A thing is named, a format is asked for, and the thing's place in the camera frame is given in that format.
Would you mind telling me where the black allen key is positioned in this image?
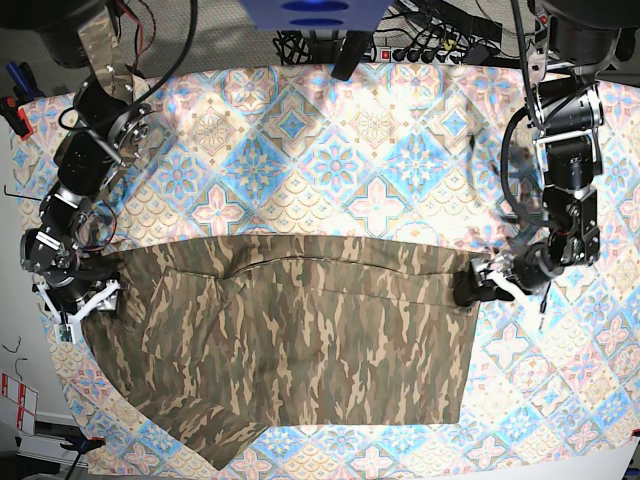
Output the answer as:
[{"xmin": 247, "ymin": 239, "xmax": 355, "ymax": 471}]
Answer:
[{"xmin": 3, "ymin": 185, "xmax": 42, "ymax": 202}]

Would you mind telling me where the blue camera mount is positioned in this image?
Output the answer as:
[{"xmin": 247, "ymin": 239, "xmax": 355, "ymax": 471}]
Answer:
[{"xmin": 241, "ymin": 0, "xmax": 391, "ymax": 31}]

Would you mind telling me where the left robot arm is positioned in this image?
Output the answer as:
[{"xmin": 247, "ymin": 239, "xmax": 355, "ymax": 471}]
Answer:
[{"xmin": 453, "ymin": 1, "xmax": 639, "ymax": 307}]

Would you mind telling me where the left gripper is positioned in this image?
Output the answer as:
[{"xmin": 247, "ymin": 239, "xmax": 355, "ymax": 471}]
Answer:
[{"xmin": 453, "ymin": 242, "xmax": 568, "ymax": 306}]

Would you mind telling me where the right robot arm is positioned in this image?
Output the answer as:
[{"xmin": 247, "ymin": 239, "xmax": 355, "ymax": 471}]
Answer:
[{"xmin": 1, "ymin": 1, "xmax": 151, "ymax": 343}]

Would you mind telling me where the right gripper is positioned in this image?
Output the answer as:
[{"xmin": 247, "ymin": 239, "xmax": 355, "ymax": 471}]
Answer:
[{"xmin": 32, "ymin": 275, "xmax": 123, "ymax": 344}]

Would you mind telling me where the camouflage T-shirt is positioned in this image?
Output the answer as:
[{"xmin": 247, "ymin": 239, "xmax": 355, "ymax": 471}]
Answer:
[{"xmin": 82, "ymin": 235, "xmax": 478, "ymax": 469}]

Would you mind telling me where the white red labelled box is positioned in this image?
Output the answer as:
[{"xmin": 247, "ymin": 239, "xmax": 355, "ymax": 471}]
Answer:
[{"xmin": 1, "ymin": 372, "xmax": 38, "ymax": 436}]

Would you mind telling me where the white power strip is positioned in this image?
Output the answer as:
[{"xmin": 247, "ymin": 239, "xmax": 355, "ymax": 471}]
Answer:
[{"xmin": 362, "ymin": 46, "xmax": 464, "ymax": 65}]

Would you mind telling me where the black orange clamp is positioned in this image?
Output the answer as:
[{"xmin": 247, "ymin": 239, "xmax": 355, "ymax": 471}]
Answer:
[{"xmin": 60, "ymin": 435, "xmax": 105, "ymax": 455}]

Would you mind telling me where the red black clamp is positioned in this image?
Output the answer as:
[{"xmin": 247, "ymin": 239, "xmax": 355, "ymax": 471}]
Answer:
[{"xmin": 0, "ymin": 97, "xmax": 33, "ymax": 140}]

